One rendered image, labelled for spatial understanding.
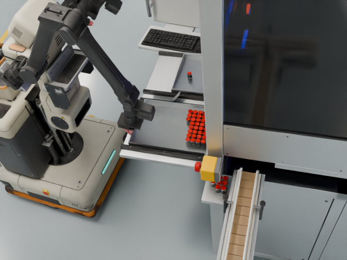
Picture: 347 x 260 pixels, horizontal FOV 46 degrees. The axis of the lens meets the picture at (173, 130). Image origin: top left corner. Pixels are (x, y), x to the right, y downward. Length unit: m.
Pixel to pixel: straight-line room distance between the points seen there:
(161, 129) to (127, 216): 0.94
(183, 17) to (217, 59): 1.27
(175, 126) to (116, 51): 1.93
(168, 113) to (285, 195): 0.64
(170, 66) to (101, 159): 0.79
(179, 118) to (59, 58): 0.63
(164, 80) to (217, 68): 0.85
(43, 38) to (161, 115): 0.67
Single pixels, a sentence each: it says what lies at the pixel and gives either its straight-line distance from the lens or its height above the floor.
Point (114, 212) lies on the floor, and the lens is 2.70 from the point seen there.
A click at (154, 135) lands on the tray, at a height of 0.88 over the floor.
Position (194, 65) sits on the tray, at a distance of 2.14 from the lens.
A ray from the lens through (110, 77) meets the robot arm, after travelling 1.56.
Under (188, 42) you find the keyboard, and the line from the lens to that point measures 2.37.
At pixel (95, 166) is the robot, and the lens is 2.57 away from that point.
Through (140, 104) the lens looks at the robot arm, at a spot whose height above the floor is 1.12.
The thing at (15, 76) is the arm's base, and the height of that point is 1.21.
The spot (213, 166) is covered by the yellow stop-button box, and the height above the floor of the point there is 1.03.
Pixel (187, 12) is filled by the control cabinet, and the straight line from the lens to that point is 2.45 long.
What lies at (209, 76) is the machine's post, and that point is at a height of 1.44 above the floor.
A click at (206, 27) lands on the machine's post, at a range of 1.17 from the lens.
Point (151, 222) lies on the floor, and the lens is 2.62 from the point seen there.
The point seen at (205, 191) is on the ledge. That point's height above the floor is 0.88.
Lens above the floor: 2.33
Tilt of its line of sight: 51 degrees down
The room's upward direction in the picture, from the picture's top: 9 degrees counter-clockwise
